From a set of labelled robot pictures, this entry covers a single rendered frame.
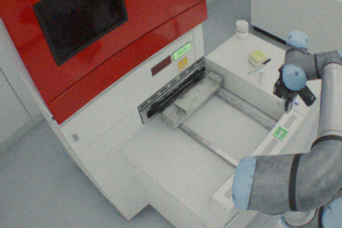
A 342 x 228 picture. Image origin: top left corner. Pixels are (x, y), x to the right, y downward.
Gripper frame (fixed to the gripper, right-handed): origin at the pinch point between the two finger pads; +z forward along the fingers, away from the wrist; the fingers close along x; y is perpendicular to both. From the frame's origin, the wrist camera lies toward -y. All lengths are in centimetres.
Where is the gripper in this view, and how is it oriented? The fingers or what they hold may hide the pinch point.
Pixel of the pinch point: (288, 112)
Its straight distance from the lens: 113.7
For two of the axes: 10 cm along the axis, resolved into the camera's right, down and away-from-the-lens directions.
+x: -7.1, 5.8, -4.0
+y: -6.9, -4.7, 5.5
